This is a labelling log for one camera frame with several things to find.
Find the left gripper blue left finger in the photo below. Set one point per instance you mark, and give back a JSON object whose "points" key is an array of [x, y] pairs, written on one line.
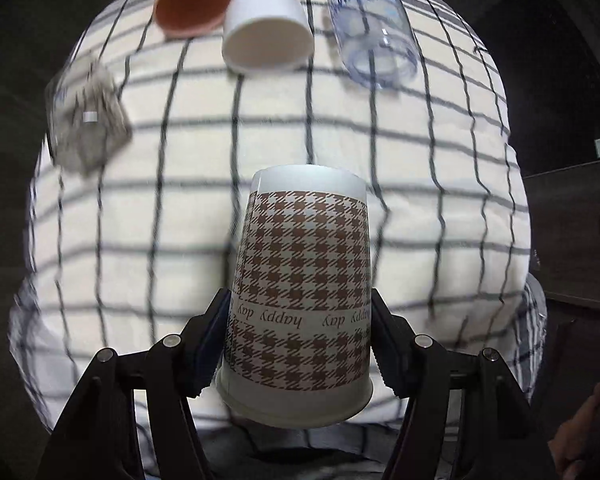
{"points": [[177, 369]]}

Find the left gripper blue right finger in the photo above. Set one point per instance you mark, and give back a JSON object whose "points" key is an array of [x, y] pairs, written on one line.
{"points": [[416, 368]]}

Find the brown houndstooth paper cup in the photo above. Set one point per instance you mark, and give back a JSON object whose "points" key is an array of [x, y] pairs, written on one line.
{"points": [[297, 343]]}

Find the clear blue-print plastic cup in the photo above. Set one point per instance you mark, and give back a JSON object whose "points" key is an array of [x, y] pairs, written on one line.
{"points": [[375, 41]]}

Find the white plastic cup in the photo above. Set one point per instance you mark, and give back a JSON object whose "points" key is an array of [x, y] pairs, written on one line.
{"points": [[266, 36]]}

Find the person right hand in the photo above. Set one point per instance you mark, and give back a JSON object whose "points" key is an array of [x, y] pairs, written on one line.
{"points": [[576, 445]]}

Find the black white checked cloth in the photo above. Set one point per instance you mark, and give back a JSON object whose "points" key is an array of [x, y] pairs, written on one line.
{"points": [[123, 257]]}

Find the square clear glass jar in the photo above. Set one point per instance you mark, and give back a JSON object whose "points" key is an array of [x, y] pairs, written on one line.
{"points": [[86, 123]]}

